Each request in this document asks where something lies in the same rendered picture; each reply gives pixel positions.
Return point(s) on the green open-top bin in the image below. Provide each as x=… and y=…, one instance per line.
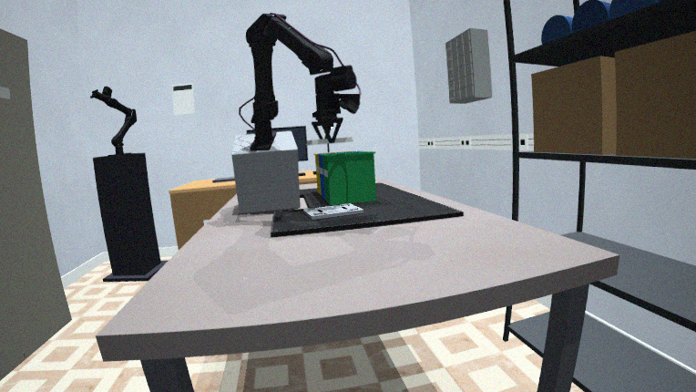
x=349, y=178

